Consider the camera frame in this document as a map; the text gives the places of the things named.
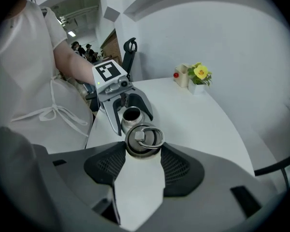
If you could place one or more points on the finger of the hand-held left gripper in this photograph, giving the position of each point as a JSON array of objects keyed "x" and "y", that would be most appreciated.
[
  {"x": 145, "y": 104},
  {"x": 111, "y": 115}
]

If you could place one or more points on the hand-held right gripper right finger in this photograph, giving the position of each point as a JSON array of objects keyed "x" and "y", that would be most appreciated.
[{"x": 183, "y": 170}]

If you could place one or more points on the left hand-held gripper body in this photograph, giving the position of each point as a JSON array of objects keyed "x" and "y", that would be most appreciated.
[{"x": 107, "y": 72}]

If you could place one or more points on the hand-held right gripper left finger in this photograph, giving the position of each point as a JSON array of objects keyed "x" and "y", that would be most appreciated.
[{"x": 99, "y": 164}]

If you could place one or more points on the metal bottle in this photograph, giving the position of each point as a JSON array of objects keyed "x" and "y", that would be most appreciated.
[{"x": 130, "y": 123}]

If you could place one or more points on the person's left forearm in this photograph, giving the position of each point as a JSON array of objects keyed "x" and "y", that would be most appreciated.
[{"x": 75, "y": 66}]

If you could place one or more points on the black office chair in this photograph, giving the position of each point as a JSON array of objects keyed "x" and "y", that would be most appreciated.
[{"x": 129, "y": 57}]

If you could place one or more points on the beige box with red ball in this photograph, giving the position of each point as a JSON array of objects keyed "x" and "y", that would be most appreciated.
[{"x": 181, "y": 77}]

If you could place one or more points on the ceiling light panel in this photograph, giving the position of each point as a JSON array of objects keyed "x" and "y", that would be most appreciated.
[{"x": 71, "y": 33}]

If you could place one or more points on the yellow flower in white pot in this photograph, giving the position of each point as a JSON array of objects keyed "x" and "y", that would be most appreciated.
[{"x": 200, "y": 74}]

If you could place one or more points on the person's white dress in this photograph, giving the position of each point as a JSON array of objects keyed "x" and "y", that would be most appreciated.
[{"x": 26, "y": 69}]

